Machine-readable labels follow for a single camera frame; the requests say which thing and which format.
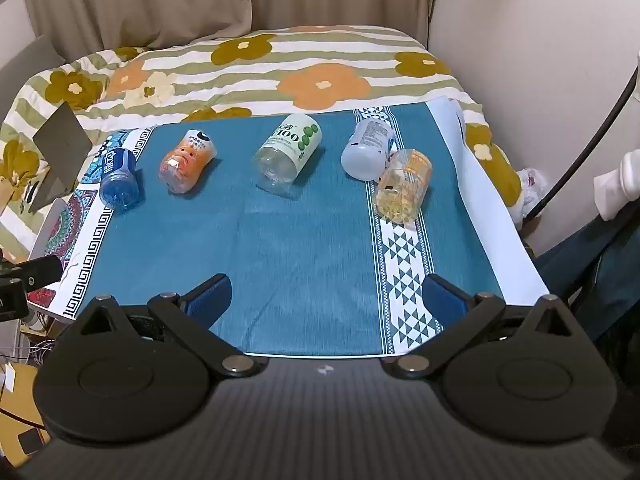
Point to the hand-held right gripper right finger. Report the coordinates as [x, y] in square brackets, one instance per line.
[444, 301]

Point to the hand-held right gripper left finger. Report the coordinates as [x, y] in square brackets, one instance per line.
[210, 301]

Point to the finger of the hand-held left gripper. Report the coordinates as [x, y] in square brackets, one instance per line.
[42, 270]

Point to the blue patterned tablecloth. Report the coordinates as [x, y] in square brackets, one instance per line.
[300, 255]

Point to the blue label plastic bottle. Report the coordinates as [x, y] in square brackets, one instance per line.
[119, 185]

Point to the yellow label plastic bottle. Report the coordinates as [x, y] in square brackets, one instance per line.
[402, 187]

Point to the white plastic bag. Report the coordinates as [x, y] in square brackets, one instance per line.
[531, 190]

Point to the orange label plastic bottle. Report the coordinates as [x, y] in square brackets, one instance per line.
[187, 161]

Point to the person's leg in dark jeans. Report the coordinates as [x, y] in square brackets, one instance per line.
[595, 270]

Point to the clear green label plastic bottle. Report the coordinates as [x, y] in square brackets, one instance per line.
[285, 151]

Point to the white plastic bottle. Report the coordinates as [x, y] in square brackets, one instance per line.
[364, 149]

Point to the grey chair back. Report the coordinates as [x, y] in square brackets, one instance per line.
[27, 67]

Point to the black curved pole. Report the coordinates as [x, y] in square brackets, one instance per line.
[585, 150]

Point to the white cloth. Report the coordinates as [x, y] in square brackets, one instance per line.
[617, 185]

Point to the floral striped blanket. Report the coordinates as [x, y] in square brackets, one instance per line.
[320, 82]

